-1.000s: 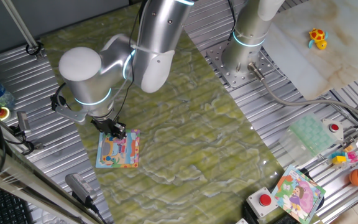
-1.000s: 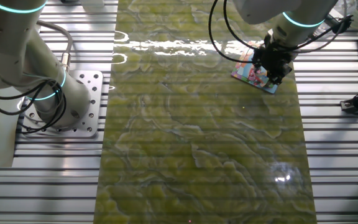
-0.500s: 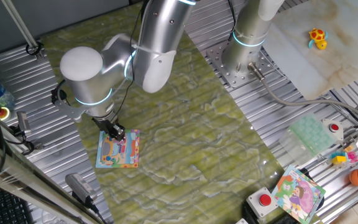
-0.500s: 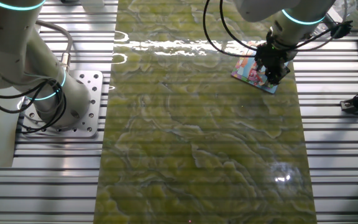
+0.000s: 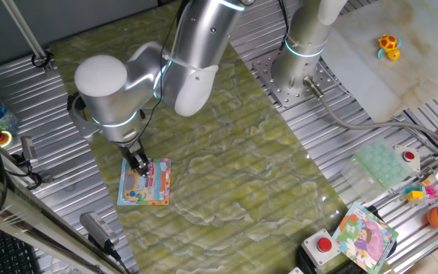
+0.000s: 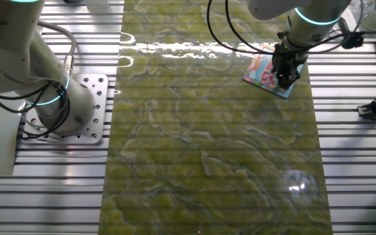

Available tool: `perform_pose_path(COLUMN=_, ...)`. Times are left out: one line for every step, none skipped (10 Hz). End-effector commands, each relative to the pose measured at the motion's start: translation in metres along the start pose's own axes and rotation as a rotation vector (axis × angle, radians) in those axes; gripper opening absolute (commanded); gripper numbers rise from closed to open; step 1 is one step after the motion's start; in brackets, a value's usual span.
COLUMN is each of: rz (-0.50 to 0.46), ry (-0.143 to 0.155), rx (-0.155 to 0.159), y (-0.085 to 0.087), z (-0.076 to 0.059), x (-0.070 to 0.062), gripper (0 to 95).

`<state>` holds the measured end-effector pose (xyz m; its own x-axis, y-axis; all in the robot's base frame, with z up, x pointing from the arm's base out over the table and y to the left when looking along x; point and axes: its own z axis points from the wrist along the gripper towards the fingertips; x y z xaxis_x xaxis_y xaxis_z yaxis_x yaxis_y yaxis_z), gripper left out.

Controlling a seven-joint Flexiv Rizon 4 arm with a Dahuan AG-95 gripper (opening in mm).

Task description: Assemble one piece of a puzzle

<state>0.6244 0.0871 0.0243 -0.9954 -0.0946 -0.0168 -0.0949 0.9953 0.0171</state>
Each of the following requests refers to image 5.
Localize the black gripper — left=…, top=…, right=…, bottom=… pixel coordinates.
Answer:
left=116, top=138, right=152, bottom=177

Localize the bus picture puzzle board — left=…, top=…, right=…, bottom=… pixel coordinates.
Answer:
left=116, top=157, right=173, bottom=207

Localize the green marble pattern mat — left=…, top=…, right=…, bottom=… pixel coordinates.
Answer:
left=49, top=2, right=395, bottom=274

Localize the black keyboard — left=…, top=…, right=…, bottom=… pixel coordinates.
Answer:
left=0, top=220, right=41, bottom=274

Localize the white metal pole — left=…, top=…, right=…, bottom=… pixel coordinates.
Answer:
left=1, top=0, right=55, bottom=74

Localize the grey box with red button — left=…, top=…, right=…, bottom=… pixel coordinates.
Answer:
left=301, top=228, right=342, bottom=267

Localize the translucent green ice tray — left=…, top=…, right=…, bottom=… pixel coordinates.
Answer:
left=340, top=137, right=414, bottom=203

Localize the white marble slab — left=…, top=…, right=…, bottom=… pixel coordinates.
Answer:
left=320, top=0, right=438, bottom=123

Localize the small white red button box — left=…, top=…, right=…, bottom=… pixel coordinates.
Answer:
left=393, top=144, right=421, bottom=173

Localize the yellow turtle toy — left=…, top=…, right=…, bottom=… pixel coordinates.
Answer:
left=377, top=33, right=402, bottom=62

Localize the colourful building block toy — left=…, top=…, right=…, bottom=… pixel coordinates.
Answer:
left=401, top=183, right=438, bottom=206

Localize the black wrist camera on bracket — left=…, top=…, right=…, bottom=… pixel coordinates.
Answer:
left=66, top=91, right=102, bottom=142

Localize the grey camera box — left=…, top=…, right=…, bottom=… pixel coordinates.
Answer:
left=79, top=211, right=132, bottom=274

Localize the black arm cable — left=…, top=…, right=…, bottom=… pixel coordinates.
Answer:
left=135, top=0, right=189, bottom=140

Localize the aluminium frame beam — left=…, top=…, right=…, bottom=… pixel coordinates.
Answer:
left=0, top=163, right=127, bottom=274

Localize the red button with yellow ring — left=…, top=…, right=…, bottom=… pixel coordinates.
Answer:
left=0, top=130, right=14, bottom=150

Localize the black cable loop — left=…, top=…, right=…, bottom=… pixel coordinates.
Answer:
left=31, top=50, right=55, bottom=70

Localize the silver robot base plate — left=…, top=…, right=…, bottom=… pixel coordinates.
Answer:
left=251, top=49, right=341, bottom=110

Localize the grey hose with metal connector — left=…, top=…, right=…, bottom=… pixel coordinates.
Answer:
left=303, top=75, right=438, bottom=153

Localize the black cable bundle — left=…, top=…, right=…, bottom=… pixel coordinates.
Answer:
left=278, top=0, right=290, bottom=51

